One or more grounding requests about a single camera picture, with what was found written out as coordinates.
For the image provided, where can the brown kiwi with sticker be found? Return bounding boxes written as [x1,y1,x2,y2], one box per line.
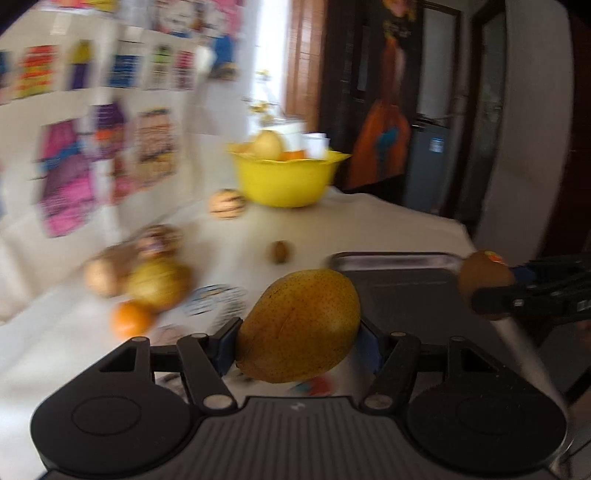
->
[458,250,516,321]

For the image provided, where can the yellow speckled mango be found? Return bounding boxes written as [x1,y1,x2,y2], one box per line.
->
[235,269,361,384]

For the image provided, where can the small brown kiwi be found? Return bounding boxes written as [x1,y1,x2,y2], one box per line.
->
[270,241,290,264]

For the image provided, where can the striped pepino melon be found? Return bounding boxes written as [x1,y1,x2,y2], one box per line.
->
[208,189,246,219]
[135,224,183,260]

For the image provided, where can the grey metal tray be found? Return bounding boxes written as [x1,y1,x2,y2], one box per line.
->
[328,252,568,412]

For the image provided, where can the yellow pear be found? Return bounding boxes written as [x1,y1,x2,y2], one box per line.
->
[126,257,193,312]

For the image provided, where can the striped pepino melon on table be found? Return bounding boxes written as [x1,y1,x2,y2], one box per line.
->
[135,224,183,260]

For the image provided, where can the pale pepino melon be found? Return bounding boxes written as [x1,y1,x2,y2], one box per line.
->
[83,244,137,298]

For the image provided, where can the yellow plastic bowl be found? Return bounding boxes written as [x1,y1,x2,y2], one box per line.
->
[226,143,349,209]

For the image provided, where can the woman painting in orange dress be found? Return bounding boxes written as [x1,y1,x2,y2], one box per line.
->
[345,1,424,190]

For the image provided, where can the pale yellow round fruit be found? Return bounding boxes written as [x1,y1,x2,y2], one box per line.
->
[249,130,284,161]

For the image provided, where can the orange in bowl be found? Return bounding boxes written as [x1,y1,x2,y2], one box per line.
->
[279,150,307,162]

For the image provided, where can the houses drawing paper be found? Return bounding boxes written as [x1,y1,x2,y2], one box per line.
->
[36,99,180,238]

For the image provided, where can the white jar with flowers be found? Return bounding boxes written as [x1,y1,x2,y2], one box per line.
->
[245,70,305,153]

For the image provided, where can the girl with bear drawing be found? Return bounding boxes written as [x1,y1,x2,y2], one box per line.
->
[149,0,245,81]

